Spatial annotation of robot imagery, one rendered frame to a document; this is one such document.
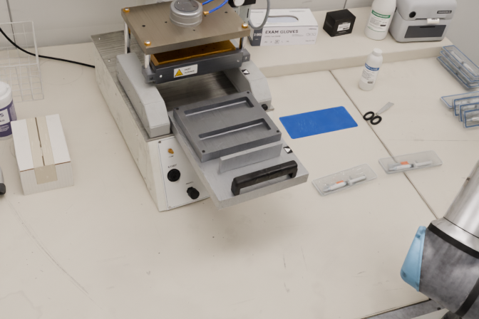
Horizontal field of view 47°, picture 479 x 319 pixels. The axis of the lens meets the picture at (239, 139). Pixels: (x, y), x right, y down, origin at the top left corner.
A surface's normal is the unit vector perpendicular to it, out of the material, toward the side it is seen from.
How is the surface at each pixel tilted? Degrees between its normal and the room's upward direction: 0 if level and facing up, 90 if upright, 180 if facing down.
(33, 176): 89
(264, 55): 0
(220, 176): 0
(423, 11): 86
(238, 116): 0
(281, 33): 87
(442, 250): 51
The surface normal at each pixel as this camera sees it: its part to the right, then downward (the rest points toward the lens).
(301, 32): 0.22, 0.66
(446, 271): -0.29, -0.07
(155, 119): 0.37, -0.12
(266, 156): 0.45, 0.65
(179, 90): 0.11, -0.72
